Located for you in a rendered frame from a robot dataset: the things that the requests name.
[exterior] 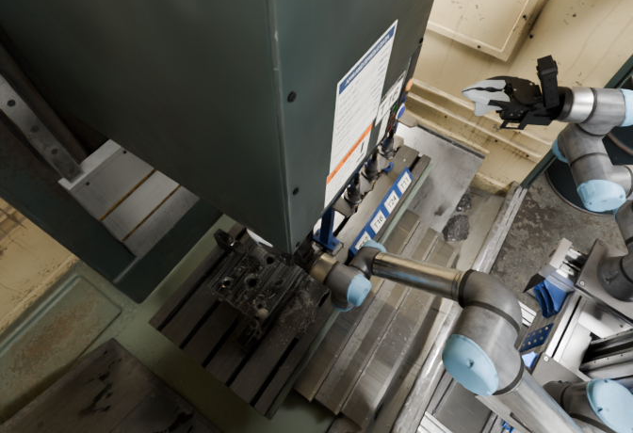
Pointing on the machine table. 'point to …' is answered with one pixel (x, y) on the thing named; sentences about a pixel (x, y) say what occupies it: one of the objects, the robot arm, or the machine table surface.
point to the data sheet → (360, 96)
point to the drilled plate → (254, 280)
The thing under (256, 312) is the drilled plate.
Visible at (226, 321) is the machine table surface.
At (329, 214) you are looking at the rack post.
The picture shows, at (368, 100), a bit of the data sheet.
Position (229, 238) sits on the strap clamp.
